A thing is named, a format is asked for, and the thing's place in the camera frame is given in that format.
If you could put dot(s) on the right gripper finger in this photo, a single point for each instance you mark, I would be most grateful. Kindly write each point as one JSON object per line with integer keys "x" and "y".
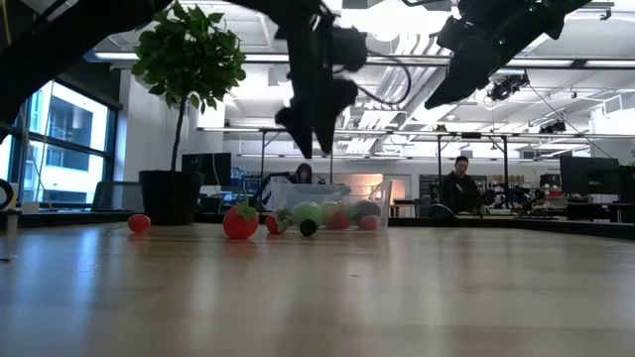
{"x": 466, "y": 74}

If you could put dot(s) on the yellow lemon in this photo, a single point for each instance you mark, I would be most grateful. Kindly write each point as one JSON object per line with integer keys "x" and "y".
{"x": 331, "y": 208}

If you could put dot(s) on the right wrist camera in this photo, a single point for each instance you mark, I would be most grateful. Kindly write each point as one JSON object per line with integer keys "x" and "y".
{"x": 454, "y": 34}

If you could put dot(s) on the green potted plant black pot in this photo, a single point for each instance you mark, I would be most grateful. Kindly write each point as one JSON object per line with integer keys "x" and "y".
{"x": 188, "y": 59}

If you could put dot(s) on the large glass window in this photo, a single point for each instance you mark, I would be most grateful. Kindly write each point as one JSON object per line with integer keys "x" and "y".
{"x": 69, "y": 168}

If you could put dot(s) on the overhead light bar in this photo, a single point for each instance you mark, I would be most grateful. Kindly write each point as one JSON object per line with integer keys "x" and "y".
{"x": 546, "y": 63}

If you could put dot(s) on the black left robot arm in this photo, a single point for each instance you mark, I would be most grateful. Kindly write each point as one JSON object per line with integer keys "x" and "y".
{"x": 59, "y": 44}

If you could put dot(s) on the small red round fruit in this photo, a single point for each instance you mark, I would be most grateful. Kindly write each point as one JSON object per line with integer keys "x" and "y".
{"x": 139, "y": 224}

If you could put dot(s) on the black computer monitor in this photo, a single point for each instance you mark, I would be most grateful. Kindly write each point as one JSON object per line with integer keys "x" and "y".
{"x": 206, "y": 168}
{"x": 590, "y": 176}

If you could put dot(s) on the dark blackberry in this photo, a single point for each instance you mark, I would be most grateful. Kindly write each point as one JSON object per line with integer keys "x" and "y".
{"x": 308, "y": 228}

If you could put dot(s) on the small red strawberry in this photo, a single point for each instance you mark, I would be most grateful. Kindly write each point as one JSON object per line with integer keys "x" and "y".
{"x": 272, "y": 225}

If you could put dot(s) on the green lime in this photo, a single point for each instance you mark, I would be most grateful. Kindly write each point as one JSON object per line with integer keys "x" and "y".
{"x": 306, "y": 212}

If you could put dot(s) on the brown kiwi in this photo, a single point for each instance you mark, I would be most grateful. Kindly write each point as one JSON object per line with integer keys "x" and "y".
{"x": 367, "y": 207}

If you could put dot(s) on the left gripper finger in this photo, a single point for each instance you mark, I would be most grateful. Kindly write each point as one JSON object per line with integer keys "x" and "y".
{"x": 300, "y": 126}
{"x": 332, "y": 109}

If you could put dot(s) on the person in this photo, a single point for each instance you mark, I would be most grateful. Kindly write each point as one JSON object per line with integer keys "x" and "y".
{"x": 303, "y": 174}
{"x": 460, "y": 191}

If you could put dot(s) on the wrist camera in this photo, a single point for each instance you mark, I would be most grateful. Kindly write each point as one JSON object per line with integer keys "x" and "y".
{"x": 349, "y": 49}
{"x": 454, "y": 34}

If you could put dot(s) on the grey chair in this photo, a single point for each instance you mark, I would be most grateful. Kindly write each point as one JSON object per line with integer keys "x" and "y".
{"x": 116, "y": 198}

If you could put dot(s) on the black workstation frame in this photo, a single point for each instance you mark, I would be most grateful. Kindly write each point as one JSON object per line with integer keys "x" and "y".
{"x": 471, "y": 135}
{"x": 265, "y": 131}

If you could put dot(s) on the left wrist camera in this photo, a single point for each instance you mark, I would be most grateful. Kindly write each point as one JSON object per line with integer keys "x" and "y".
{"x": 349, "y": 49}

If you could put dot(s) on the red tomato fruit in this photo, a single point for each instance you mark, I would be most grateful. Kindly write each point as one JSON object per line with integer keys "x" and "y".
{"x": 240, "y": 225}

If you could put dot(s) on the black ceiling spotlight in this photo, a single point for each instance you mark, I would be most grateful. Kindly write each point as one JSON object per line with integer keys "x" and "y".
{"x": 506, "y": 88}

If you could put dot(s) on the clear plastic tupperware container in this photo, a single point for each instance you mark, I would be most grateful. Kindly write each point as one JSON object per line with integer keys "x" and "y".
{"x": 283, "y": 198}

